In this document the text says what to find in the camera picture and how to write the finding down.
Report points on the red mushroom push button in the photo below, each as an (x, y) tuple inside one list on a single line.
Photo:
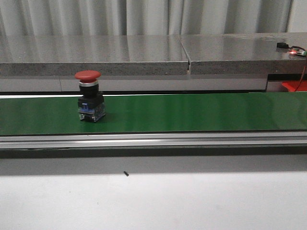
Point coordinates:
[(91, 106)]

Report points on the grey stone countertop left slab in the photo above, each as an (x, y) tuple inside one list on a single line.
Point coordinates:
[(124, 55)]

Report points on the grey stone countertop slab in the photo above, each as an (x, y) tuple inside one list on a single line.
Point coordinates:
[(243, 53), (124, 55)]

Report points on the grey stone countertop right slab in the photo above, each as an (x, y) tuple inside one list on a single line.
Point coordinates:
[(243, 53)]

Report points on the green conveyor belt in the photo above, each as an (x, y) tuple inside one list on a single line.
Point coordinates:
[(171, 120)]

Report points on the red plastic tray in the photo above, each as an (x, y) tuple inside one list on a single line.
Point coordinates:
[(295, 85)]

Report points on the small sensor circuit board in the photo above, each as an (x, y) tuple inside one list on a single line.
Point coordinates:
[(292, 50)]

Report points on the white pleated curtain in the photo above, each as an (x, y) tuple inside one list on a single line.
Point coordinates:
[(151, 17)]

